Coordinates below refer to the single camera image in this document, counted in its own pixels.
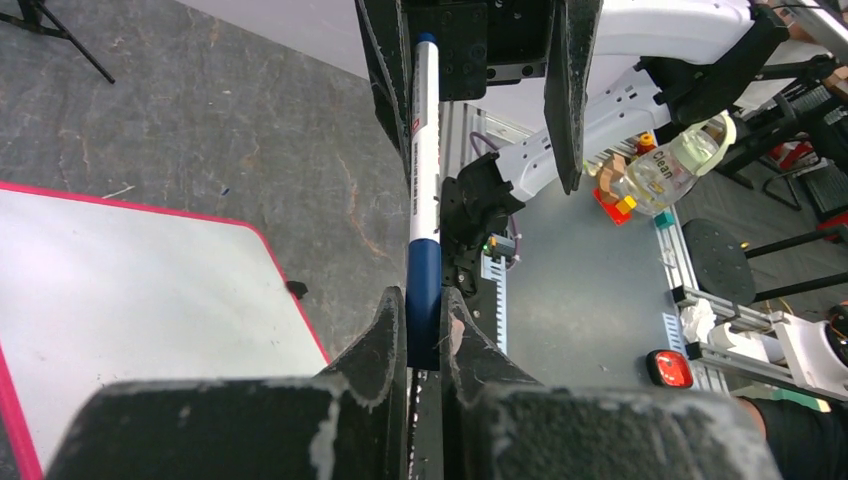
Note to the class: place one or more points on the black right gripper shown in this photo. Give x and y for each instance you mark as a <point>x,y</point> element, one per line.
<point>484,44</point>

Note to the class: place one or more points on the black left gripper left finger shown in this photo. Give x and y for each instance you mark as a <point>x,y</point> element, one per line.
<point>346,422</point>

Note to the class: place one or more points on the black board clip near corner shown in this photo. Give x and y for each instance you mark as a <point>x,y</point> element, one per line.
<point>297,289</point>

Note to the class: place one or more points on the blue marker cap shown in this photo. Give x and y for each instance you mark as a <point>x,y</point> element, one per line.
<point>422,303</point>

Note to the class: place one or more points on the black tripod stand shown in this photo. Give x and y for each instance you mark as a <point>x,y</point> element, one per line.
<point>36,18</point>

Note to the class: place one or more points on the white board with pink rim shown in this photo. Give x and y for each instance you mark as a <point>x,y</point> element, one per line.
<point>96,290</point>

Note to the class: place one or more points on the red round button device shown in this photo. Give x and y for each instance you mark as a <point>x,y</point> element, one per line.
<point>669,369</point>

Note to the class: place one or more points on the blue white marker pen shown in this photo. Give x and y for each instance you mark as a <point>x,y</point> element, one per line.
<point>425,148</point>

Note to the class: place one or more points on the black round stool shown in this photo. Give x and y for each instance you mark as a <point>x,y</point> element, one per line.
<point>721,266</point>

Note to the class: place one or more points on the clear cleaner spray bottle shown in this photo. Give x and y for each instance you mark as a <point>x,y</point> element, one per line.
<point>664,175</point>

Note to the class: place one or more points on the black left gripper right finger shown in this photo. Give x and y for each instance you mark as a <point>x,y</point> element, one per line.
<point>501,423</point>

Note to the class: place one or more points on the small toy blocks pile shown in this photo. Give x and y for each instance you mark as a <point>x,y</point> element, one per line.
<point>608,170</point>

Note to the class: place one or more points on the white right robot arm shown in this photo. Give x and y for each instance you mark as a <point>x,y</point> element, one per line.
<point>611,69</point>

